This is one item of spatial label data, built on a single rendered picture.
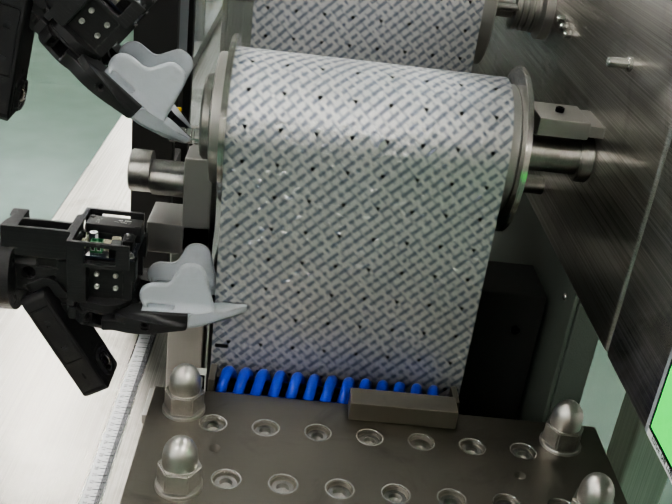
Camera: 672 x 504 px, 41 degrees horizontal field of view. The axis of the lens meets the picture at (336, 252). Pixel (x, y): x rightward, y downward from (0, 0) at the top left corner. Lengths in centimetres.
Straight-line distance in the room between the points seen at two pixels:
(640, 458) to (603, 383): 183
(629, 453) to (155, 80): 69
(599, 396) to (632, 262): 218
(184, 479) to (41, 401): 36
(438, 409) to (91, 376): 31
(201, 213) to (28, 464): 30
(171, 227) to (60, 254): 12
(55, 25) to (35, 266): 20
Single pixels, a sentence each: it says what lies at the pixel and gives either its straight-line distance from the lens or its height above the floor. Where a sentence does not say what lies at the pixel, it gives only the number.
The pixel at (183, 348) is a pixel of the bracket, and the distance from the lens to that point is 93.
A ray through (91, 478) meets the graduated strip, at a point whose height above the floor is 90.
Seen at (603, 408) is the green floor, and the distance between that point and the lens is 284.
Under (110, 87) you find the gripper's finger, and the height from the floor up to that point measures 128.
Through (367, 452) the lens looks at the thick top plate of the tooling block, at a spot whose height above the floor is 103.
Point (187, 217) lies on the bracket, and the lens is 85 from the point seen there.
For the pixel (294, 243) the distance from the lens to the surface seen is 77.
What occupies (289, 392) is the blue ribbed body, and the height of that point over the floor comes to 103.
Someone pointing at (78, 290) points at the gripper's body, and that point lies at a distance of 79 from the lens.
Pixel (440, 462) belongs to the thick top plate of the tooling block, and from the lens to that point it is 77.
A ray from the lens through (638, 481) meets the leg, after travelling 116.
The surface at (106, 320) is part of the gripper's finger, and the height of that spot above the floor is 110.
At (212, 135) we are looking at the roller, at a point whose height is 125.
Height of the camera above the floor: 150
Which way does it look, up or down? 26 degrees down
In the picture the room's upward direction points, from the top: 7 degrees clockwise
